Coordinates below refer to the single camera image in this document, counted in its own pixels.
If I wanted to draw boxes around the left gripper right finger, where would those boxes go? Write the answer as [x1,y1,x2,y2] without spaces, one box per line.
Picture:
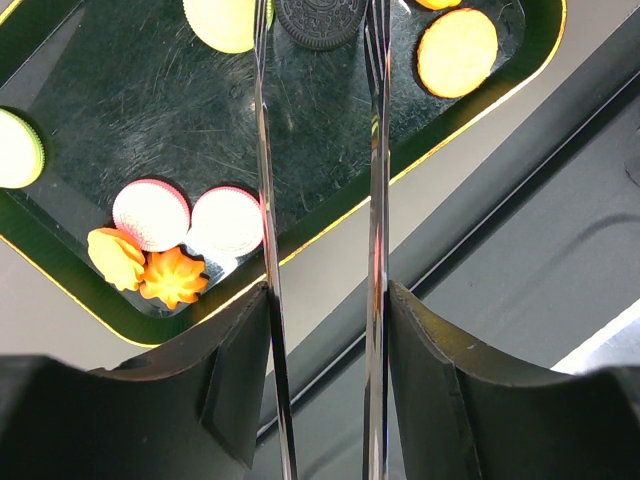
[389,282,639,479]

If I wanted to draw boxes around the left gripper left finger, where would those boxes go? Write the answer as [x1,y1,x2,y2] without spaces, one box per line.
[1,284,269,479]

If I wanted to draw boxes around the black sandwich cookie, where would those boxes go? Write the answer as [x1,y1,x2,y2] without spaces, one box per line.
[274,0,367,51]

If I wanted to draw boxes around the metal tongs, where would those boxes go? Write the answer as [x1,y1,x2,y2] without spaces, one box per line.
[254,1,391,479]

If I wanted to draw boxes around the orange star cookie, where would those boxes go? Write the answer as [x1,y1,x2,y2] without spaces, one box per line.
[139,247,208,310]

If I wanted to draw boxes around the orange swirl cookie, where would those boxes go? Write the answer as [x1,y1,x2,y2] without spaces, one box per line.
[87,227,146,291]

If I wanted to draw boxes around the pink round cookie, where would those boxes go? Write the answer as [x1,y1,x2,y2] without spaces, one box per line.
[186,186,263,257]
[112,179,190,252]

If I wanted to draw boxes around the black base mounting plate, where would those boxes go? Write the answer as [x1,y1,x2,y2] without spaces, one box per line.
[254,64,640,451]

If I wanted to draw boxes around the black gold-rimmed tray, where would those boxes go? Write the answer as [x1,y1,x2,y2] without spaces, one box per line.
[0,0,569,349]

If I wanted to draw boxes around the green round cookie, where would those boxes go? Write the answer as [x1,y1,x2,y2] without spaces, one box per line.
[183,0,256,54]
[1,109,46,189]

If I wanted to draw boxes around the orange round cookie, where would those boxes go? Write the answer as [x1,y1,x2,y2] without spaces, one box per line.
[417,8,499,99]

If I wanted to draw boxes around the orange fish cookie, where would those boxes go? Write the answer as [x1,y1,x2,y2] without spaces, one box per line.
[416,0,461,11]

